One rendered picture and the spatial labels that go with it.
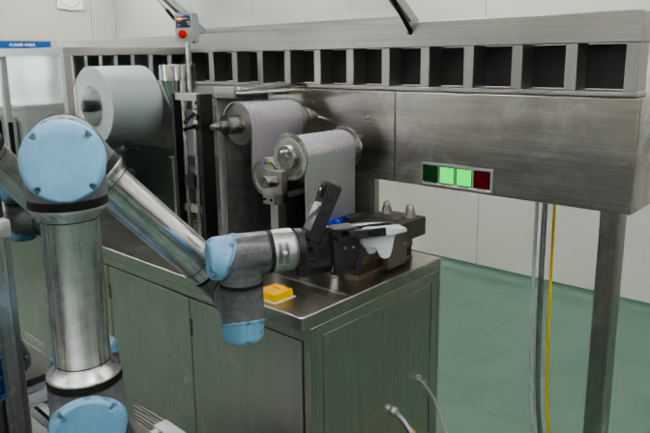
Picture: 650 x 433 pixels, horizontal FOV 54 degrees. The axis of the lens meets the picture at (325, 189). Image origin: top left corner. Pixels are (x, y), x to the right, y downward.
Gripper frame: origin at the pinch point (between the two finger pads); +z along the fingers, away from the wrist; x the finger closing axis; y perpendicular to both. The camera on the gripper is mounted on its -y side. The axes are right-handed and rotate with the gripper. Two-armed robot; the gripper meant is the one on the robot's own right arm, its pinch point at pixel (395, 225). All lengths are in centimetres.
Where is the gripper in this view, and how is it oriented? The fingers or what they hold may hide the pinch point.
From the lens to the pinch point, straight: 120.0
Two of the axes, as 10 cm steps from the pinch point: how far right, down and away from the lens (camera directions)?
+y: 0.6, 10.0, 0.8
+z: 9.4, -0.8, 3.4
